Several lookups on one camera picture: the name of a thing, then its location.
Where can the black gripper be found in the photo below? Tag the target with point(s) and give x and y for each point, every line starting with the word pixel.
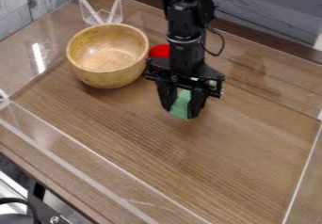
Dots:
pixel 186 64

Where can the green rectangular block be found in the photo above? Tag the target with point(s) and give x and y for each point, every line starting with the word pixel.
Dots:
pixel 180 108

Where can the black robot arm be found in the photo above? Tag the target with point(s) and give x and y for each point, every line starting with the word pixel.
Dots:
pixel 189 17

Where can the brown wooden bowl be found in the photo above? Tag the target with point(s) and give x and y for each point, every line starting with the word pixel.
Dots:
pixel 108 55

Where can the red toy strawberry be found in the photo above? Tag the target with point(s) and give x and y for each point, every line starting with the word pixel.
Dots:
pixel 160 51

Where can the clear acrylic tray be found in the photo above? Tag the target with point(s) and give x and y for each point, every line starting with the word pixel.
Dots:
pixel 129 164

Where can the clear acrylic corner bracket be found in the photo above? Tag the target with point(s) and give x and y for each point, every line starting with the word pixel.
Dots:
pixel 94 17

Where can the black table leg bracket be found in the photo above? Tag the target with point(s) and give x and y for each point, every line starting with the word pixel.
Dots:
pixel 47 214

